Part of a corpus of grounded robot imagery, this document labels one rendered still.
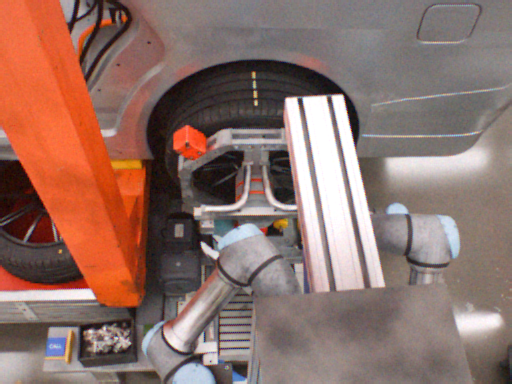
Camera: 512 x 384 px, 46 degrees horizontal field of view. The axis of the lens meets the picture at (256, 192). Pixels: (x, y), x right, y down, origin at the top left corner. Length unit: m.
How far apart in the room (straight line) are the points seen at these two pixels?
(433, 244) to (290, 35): 0.75
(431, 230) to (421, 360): 0.92
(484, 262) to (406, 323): 2.48
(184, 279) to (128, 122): 0.72
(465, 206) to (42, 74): 2.54
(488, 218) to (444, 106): 1.23
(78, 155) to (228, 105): 0.70
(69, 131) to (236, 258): 0.52
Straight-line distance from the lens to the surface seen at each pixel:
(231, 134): 2.00
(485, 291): 3.18
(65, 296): 2.61
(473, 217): 3.35
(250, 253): 1.54
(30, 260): 2.58
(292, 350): 0.74
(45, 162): 1.53
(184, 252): 2.60
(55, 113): 1.36
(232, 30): 1.86
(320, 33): 1.89
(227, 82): 2.09
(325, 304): 0.77
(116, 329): 2.32
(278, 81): 2.09
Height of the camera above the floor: 2.74
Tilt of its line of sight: 59 degrees down
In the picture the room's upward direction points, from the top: 4 degrees clockwise
